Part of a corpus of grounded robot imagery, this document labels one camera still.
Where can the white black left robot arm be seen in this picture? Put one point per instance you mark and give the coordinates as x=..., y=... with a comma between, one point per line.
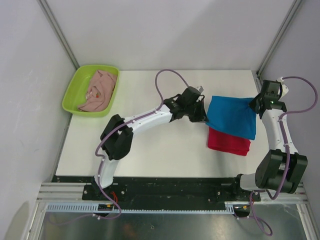
x=117, y=137

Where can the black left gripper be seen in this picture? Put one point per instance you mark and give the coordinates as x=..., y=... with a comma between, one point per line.
x=201, y=117

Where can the blue t shirt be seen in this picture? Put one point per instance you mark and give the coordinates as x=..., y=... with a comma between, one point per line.
x=232, y=116

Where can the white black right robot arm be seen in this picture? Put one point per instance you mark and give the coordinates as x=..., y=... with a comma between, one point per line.
x=282, y=169

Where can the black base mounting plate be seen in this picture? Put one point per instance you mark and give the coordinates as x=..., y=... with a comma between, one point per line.
x=232, y=182

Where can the aluminium frame rail front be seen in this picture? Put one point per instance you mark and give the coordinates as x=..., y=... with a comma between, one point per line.
x=68, y=192

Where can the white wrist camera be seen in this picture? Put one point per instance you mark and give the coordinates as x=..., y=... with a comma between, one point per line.
x=283, y=88
x=200, y=89

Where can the pink t shirt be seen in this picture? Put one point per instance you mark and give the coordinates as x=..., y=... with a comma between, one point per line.
x=99, y=92

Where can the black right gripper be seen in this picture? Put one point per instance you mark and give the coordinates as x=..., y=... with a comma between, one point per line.
x=252, y=104

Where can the right aluminium corner post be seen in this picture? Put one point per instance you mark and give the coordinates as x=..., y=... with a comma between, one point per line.
x=280, y=34

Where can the aluminium corner post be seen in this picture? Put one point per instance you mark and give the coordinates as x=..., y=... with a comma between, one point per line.
x=280, y=34
x=49, y=15

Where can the red t shirt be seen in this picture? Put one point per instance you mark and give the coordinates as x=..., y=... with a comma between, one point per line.
x=226, y=143

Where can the left aluminium corner post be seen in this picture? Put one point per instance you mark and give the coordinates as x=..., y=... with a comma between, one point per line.
x=49, y=15

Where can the grey slotted cable duct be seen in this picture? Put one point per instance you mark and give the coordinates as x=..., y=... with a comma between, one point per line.
x=208, y=208

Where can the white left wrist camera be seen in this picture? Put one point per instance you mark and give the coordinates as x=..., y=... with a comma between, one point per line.
x=200, y=89

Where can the green plastic basin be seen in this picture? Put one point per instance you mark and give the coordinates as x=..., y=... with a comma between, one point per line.
x=78, y=86

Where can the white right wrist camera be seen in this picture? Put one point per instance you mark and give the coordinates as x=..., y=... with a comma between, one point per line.
x=283, y=88

